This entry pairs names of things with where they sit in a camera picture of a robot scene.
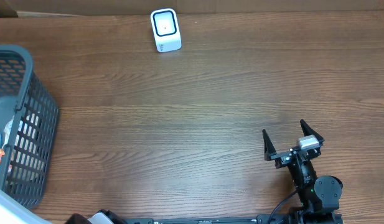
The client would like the white barcode scanner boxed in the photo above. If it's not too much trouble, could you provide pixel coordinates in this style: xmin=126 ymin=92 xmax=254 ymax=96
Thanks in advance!
xmin=150 ymin=8 xmax=182 ymax=53

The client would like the grey plastic mesh basket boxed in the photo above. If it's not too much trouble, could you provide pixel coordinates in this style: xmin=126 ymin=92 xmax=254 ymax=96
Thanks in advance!
xmin=0 ymin=44 xmax=60 ymax=209

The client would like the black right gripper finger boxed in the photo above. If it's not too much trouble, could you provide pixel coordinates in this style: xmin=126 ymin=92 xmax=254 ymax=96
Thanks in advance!
xmin=262 ymin=129 xmax=277 ymax=161
xmin=300 ymin=119 xmax=324 ymax=144

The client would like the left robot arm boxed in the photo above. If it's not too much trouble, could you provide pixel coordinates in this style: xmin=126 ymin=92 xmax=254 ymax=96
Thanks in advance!
xmin=0 ymin=189 xmax=126 ymax=224

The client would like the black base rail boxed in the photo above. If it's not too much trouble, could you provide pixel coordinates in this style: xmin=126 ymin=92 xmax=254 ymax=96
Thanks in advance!
xmin=123 ymin=214 xmax=297 ymax=224

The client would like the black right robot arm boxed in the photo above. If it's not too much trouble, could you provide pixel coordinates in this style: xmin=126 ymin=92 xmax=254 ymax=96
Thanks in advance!
xmin=256 ymin=119 xmax=344 ymax=224

